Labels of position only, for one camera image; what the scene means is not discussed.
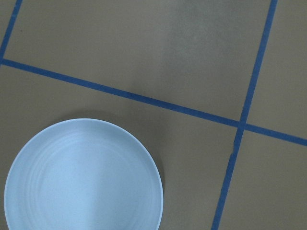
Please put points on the light blue plate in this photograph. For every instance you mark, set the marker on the light blue plate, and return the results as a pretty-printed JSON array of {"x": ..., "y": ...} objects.
[{"x": 83, "y": 174}]

